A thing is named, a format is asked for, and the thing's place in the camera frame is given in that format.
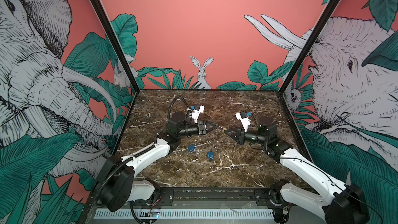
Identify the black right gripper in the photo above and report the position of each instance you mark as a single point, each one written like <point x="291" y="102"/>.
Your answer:
<point x="229" y="132"/>

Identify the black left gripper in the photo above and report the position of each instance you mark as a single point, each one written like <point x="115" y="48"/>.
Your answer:
<point x="214" y="126"/>

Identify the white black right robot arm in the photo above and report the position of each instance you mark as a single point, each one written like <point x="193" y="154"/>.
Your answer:
<point x="333" y="201"/>

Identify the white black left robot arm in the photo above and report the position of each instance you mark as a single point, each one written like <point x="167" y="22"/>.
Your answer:
<point x="116" y="183"/>

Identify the blue padlock middle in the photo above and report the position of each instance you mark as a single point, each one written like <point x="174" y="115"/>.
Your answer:
<point x="210" y="156"/>

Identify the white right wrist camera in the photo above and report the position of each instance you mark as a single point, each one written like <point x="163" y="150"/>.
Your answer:
<point x="244" y="118"/>

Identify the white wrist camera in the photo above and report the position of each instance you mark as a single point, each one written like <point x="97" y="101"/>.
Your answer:
<point x="244" y="118"/>
<point x="195" y="111"/>

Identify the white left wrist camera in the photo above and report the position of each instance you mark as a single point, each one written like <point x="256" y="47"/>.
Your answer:
<point x="195" y="111"/>

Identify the black front mounting rail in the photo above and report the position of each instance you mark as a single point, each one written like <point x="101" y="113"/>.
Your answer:
<point x="262" y="196"/>

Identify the white slotted cable duct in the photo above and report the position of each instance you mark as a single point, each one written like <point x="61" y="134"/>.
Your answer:
<point x="203" y="213"/>

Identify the black right corner frame post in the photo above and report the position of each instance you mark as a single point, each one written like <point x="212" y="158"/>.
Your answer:
<point x="317" y="30"/>

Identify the black corner frame post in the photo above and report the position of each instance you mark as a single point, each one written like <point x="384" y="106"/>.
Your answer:
<point x="111" y="35"/>
<point x="317" y="30"/>

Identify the black left corner frame post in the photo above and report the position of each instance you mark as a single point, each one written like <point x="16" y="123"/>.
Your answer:
<point x="111" y="35"/>

